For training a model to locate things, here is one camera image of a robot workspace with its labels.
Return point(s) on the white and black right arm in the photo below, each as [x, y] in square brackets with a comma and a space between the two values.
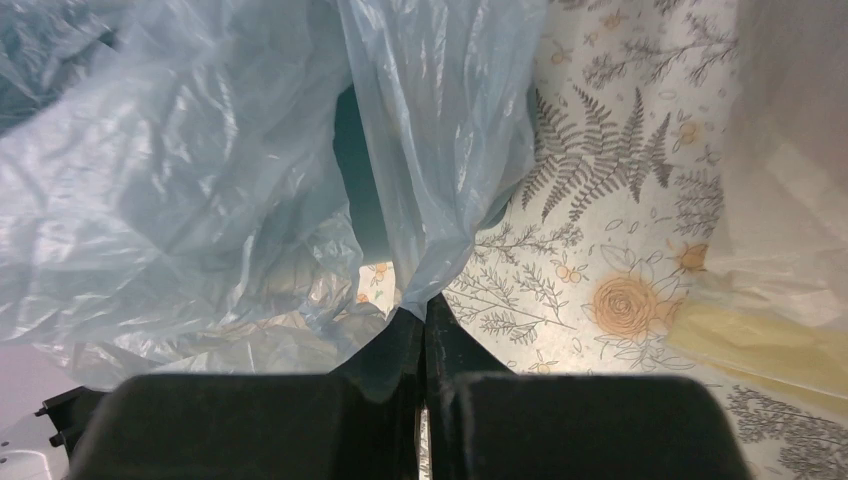
[33, 430]

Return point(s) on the yellowish crumpled plastic bag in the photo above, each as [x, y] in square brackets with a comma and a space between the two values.
[771, 304]

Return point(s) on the floral patterned table cloth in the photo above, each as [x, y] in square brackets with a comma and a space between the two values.
[586, 265]

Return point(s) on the light blue plastic trash bag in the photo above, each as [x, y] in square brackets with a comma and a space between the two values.
[170, 195]

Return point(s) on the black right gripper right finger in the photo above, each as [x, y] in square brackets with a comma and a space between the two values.
[487, 422]

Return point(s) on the teal plastic trash bin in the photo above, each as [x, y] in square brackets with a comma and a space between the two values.
[350, 148]

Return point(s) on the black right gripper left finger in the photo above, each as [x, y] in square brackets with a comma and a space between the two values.
[359, 421]

